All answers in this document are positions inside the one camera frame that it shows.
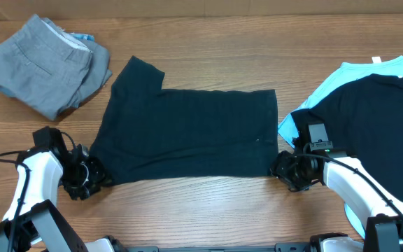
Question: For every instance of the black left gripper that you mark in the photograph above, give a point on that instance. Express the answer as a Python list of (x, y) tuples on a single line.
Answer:
[(99, 177)]

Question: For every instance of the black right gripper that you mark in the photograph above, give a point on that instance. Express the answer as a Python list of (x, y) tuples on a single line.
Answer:
[(278, 169)]

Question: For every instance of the black t-shirt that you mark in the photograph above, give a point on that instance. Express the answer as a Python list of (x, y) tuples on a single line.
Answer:
[(148, 132), (365, 118)]

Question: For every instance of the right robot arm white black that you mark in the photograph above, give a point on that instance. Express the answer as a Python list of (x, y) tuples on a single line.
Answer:
[(380, 212)]

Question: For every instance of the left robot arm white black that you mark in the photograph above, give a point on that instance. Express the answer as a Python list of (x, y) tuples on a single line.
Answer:
[(33, 216)]

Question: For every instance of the black t-shirt in pile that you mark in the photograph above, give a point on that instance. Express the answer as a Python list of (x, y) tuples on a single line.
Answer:
[(365, 118)]

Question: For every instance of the folded grey trousers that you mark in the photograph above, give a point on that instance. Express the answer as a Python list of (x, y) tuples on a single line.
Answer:
[(49, 70)]

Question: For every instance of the folded blue white cloth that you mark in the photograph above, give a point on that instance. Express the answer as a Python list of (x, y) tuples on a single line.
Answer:
[(87, 37)]

